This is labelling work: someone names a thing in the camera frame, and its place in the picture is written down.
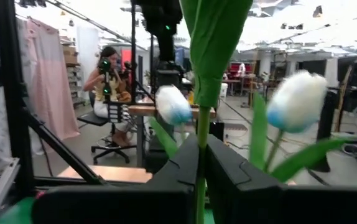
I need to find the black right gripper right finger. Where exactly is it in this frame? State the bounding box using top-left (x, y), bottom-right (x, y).
top-left (205, 133), bottom-right (357, 224)

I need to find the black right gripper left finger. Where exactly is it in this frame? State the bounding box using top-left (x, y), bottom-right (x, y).
top-left (32, 133), bottom-right (201, 224)

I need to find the white artificial tulip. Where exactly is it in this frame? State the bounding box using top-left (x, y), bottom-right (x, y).
top-left (179, 0), bottom-right (254, 224)
top-left (249, 70), bottom-right (357, 184)
top-left (149, 84), bottom-right (194, 159)

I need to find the black office chair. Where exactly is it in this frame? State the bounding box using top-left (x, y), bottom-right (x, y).
top-left (77, 102), bottom-right (137, 165)

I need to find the wooden workbench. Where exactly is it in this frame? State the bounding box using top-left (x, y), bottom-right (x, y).
top-left (127, 104), bottom-right (218, 167)

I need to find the green table mat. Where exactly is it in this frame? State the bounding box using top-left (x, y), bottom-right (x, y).
top-left (0, 195), bottom-right (216, 224)

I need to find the person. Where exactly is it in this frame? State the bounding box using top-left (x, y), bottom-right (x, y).
top-left (83, 45), bottom-right (136, 147)

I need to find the white bucket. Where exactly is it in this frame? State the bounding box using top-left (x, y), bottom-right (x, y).
top-left (219, 82), bottom-right (229, 99)

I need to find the pink hanging cloth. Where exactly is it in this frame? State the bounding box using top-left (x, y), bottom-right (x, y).
top-left (25, 18), bottom-right (80, 141)

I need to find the storage shelf with boxes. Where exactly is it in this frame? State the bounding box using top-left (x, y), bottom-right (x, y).
top-left (60, 37), bottom-right (86, 108)

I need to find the red sofa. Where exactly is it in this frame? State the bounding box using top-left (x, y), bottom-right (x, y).
top-left (228, 62), bottom-right (257, 80)

